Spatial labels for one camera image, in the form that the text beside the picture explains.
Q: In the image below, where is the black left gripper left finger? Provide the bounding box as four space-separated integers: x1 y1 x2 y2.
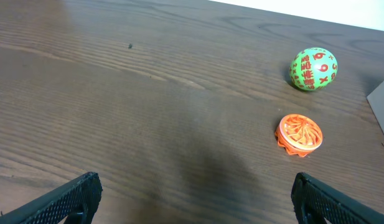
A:
0 172 103 224

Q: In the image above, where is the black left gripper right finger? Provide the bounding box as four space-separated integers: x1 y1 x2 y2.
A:
291 172 384 224

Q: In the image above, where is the orange spiral disc toy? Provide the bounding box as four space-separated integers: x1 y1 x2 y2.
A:
274 114 323 157

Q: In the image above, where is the white cardboard box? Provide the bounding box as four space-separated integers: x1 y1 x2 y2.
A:
367 81 384 134

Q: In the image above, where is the green patterned egg ball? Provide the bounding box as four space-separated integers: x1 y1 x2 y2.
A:
289 47 338 91

